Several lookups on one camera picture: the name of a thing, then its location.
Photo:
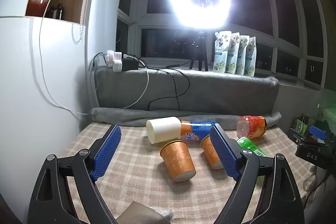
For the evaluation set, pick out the white refill pouch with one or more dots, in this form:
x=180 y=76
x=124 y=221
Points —
x=233 y=56
x=251 y=58
x=243 y=57
x=221 y=52

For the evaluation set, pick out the grey knitted piece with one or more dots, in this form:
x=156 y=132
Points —
x=166 y=214

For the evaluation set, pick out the plaid beige cloth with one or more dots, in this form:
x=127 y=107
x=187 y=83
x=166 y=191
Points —
x=136 y=161

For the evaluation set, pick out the dark glass bottle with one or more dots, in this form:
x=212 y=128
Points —
x=60 y=11
x=50 y=13

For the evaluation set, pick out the black tripod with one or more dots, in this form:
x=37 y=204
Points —
x=200 y=53

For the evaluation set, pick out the orange paper cup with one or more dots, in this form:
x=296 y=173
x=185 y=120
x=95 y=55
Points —
x=178 y=161
x=210 y=151

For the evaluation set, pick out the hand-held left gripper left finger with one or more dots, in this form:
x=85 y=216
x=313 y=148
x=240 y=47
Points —
x=107 y=154

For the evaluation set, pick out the white plug adapter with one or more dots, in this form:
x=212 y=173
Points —
x=112 y=56
x=117 y=66

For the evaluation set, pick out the blue and orange drink bottle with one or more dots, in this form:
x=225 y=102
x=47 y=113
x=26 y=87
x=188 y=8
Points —
x=195 y=133

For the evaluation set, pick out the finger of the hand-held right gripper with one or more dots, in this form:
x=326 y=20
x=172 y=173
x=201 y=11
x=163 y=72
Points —
x=317 y=132

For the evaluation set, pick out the red and orange plastic bottle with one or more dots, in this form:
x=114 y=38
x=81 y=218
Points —
x=252 y=126

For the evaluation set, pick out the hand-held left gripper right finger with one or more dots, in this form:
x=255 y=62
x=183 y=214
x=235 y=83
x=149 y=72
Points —
x=223 y=155

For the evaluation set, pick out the black power adapter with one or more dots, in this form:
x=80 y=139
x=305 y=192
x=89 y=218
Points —
x=130 y=63

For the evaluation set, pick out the white plastic cup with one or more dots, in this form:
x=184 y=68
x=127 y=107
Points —
x=162 y=132

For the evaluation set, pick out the brown paper piece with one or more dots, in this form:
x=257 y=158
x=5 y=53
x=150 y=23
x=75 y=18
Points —
x=139 y=214

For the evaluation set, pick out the green plastic bottle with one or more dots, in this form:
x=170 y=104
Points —
x=249 y=146

